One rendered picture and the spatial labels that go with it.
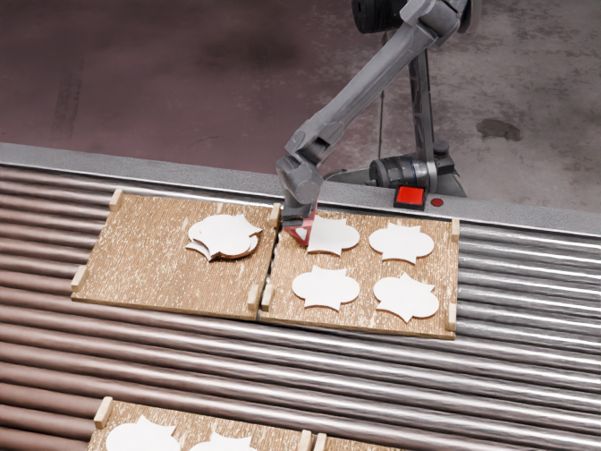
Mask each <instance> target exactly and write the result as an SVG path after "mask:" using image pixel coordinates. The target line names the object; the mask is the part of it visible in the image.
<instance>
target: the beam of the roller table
mask: <svg viewBox="0 0 601 451"><path fill-rule="evenodd" d="M0 166H2V167H10V168H17V169H25V170H32V171H39V172H47V173H54V174H67V175H75V176H82V177H89V178H97V179H104V180H111V181H119V182H127V183H140V184H147V185H155V186H162V187H169V188H176V189H184V190H191V191H205V192H213V193H220V194H227V195H234V196H242V197H249V198H256V199H263V200H277V201H285V198H284V193H283V190H282V186H281V184H280V180H279V177H278V175H275V174H261V173H253V172H246V171H238V170H231V169H223V168H215V167H208V166H194V165H185V164H178V163H171V162H163V161H156V160H147V159H140V158H132V157H118V156H110V155H103V154H95V153H88V152H80V151H72V150H65V149H51V148H43V147H35V146H28V145H20V144H12V143H4V142H0ZM395 191H396V189H388V188H381V187H374V186H366V185H358V184H350V183H337V182H328V181H323V184H322V185H321V186H320V193H319V197H318V201H317V206H321V207H329V208H342V209H349V210H357V211H364V212H371V213H379V214H387V215H394V216H401V217H415V218H422V219H429V220H436V221H444V222H451V223H452V220H453V218H459V224H465V225H474V226H487V227H494V228H502V229H509V230H516V231H523V232H531V233H538V234H551V235H560V236H567V237H574V238H581V239H589V240H596V241H601V214H599V213H592V212H584V211H577V210H568V209H561V208H547V207H539V206H531V205H524V204H516V203H509V202H501V201H493V200H479V199H472V198H464V197H456V196H449V195H441V194H434V193H428V194H427V199H426V205H425V210H424V211H420V210H413V209H406V208H394V207H393V205H394V195H395ZM435 198H438V199H441V200H442V201H443V202H444V204H443V206H441V207H434V206H432V205H431V203H430V201H431V200H432V199H435Z"/></svg>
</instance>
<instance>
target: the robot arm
mask: <svg viewBox="0 0 601 451"><path fill-rule="evenodd" d="M467 1H468V0H410V1H409V2H408V3H407V4H406V5H405V6H404V7H403V8H402V9H401V10H400V15H401V18H402V19H403V20H404V22H403V24H402V26H401V27H400V28H399V29H398V31H397V32H396V33H395V34H394V36H393V37H392V38H391V39H390V40H389V41H388V42H387V43H386V44H385V45H384V46H383V47H382V49H381V50H380V51H379V52H378V53H377V54H376V55H375V56H374V57H373V58H372V59H371V60H370V61H369V62H368V63H367V64H366V66H365V67H364V68H363V69H362V70H361V71H360V72H359V73H358V74H357V75H356V76H355V77H354V78H353V79H352V80H351V81H350V83H349V84H348V85H347V86H346V87H345V88H344V89H343V90H342V91H341V92H340V93H339V94H338V95H337V96H336V97H335V98H334V99H333V100H332V101H331V102H330V103H329V104H328V105H327V106H325V107H324V108H323V109H321V110H320V111H318V112H316V113H315V114H314V115H313V116H312V117H311V118H310V120H309V119H307V120H306V122H305V123H304V124H303V125H302V126H301V127H300V128H299V129H298V130H297V131H296V132H295V133H294V134H293V136H292V137H291V139H290V140H289V142H288V143H287V144H286V146H285V148H286V149H287V150H288V152H289V153H290V154H291V156H286V155H284V157H282V158H280V159H279V160H278V161H277V162H276V164H275V167H276V171H277V173H278V177H279V180H280V184H281V186H282V190H283V193H284V198H285V201H284V207H283V211H282V218H283V223H282V225H283V228H284V230H285V231H286V232H287V233H289V234H290V235H292V236H293V237H294V238H295V239H296V240H297V241H298V242H299V243H300V244H301V245H309V238H310V235H311V230H312V226H313V222H314V217H315V213H316V209H317V201H318V197H319V193H320V186H321V185H322V184H323V181H324V179H323V178H322V176H321V175H320V173H319V172H318V171H319V170H318V169H317V168H318V167H319V166H320V164H322V165H323V164H324V163H325V161H326V160H327V158H328V157H329V155H330V153H331V152H332V151H333V150H334V149H335V143H336V142H337V141H339V140H340V139H341V138H342V136H343V133H344V132H345V131H346V129H347V128H348V126H349V125H350V124H351V123H352V122H353V120H354V119H355V118H356V117H357V116H358V115H359V114H360V113H361V112H362V111H363V110H364V109H365V108H366V107H367V106H368V105H369V104H370V103H371V102H372V101H373V100H374V99H375V98H376V97H377V95H378V94H379V93H380V92H381V91H382V90H383V89H384V88H385V87H386V86H387V85H388V84H389V83H390V82H391V81H392V80H393V79H394V78H395V77H396V76H397V75H398V74H399V73H400V72H401V71H402V70H403V69H404V68H405V67H406V66H407V64H408V63H409V62H410V61H411V60H412V59H413V58H414V57H416V56H417V55H418V54H419V53H420V52H421V51H423V50H424V49H425V48H427V47H429V46H431V45H432V44H434V45H435V46H436V47H438V48H440V47H441V46H442V45H443V44H444V43H445V42H446V41H447V40H448V39H449V38H450V37H451V36H452V35H453V34H454V33H455V32H456V31H457V30H458V29H459V27H460V20H459V19H460V18H461V14H462V12H463V9H464V7H465V5H466V3H467ZM418 18H419V19H421V20H422V21H423V22H424V23H426V24H427V26H428V27H430V28H431V29H430V30H428V29H427V28H426V27H425V26H424V25H423V24H421V23H420V22H419V19H418ZM310 212H311V214H310ZM293 217H302V218H297V219H293ZM295 228H303V229H304V230H307V233H306V238H305V240H303V239H302V238H301V237H300V236H299V235H298V233H297V232H296V231H295V230H294V229H295Z"/></svg>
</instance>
